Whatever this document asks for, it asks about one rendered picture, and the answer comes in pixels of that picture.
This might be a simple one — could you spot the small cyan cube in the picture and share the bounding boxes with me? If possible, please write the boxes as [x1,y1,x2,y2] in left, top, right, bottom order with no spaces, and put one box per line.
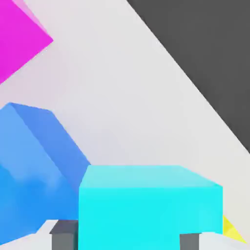
[78,164,224,250]

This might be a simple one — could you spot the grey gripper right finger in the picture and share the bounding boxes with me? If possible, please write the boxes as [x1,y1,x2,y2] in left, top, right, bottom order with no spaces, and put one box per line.
[179,231,250,250]

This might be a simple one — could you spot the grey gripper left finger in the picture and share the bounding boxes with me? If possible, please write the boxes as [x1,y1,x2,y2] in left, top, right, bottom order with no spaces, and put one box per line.
[0,219,79,250]

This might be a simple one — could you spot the large blue box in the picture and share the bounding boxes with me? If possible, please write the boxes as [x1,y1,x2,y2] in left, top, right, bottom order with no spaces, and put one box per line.
[0,102,91,246]

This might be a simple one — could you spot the small yellow cube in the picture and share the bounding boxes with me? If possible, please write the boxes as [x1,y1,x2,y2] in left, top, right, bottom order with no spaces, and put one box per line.
[222,214,248,244]

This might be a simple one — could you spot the large magenta box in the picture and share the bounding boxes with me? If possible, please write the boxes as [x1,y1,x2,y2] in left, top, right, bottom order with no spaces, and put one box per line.
[0,0,54,85]

